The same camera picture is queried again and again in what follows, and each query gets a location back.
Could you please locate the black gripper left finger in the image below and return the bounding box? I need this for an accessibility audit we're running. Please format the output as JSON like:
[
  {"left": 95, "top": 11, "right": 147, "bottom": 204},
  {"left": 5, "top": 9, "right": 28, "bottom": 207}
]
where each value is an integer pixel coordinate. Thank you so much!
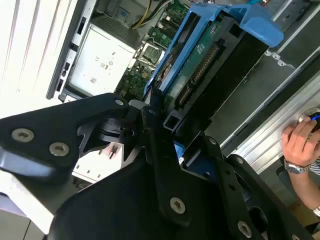
[{"left": 0, "top": 86, "right": 196, "bottom": 227}]

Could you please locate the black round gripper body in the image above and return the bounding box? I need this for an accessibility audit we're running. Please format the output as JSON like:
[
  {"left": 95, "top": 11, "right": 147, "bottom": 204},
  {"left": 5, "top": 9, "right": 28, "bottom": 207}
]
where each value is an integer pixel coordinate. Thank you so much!
[{"left": 46, "top": 118, "right": 241, "bottom": 240}]

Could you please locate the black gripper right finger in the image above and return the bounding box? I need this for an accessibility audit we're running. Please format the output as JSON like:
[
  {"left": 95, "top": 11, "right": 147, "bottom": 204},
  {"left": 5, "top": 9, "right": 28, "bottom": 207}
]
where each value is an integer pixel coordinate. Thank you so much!
[{"left": 182, "top": 136, "right": 316, "bottom": 240}]

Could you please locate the round black tool blue ring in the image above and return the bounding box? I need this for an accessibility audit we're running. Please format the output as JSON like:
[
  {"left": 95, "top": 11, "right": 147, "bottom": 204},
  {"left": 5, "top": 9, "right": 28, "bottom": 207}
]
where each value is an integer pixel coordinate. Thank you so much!
[{"left": 298, "top": 107, "right": 320, "bottom": 131}]

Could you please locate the hard disk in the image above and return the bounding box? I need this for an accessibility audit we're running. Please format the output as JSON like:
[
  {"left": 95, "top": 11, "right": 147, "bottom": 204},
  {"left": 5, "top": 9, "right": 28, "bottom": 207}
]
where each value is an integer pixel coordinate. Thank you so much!
[{"left": 143, "top": 2, "right": 285, "bottom": 162}]

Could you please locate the person's hand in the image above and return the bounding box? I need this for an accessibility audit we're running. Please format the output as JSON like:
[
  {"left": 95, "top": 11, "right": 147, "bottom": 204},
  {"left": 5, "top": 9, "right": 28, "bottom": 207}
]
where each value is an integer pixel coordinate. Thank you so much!
[{"left": 281, "top": 117, "right": 318, "bottom": 168}]

